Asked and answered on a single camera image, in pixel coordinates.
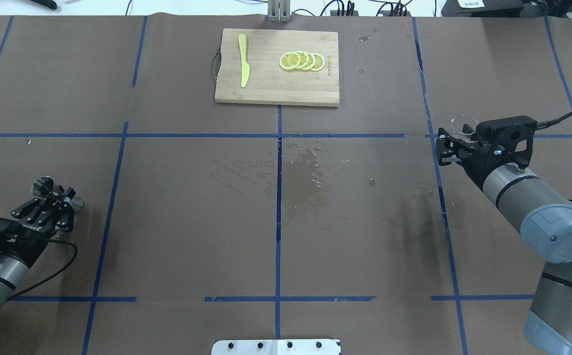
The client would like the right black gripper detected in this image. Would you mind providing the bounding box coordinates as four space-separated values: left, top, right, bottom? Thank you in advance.
436 115 538 190

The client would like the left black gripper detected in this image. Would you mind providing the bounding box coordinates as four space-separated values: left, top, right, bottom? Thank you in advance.
0 197 76 268

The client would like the steel cocktail shaker cup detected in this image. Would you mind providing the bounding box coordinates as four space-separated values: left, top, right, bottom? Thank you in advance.
31 176 85 213

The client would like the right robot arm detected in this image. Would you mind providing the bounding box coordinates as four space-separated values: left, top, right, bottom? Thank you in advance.
435 115 572 355

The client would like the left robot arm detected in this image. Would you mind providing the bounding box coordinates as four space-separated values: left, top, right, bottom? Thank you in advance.
0 176 84 309

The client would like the lemon slice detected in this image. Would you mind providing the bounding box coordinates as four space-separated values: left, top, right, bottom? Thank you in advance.
310 53 326 72
295 50 310 70
302 52 316 71
279 51 301 71

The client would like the wooden cutting board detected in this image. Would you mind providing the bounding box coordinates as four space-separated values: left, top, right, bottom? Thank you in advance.
214 28 340 107

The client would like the yellow plastic knife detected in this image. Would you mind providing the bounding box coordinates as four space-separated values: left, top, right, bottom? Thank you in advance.
237 34 250 88

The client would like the aluminium frame post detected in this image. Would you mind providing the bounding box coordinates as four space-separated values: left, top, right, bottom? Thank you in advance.
266 0 292 23

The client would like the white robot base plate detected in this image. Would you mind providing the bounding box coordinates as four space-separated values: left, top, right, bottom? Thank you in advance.
210 339 342 355

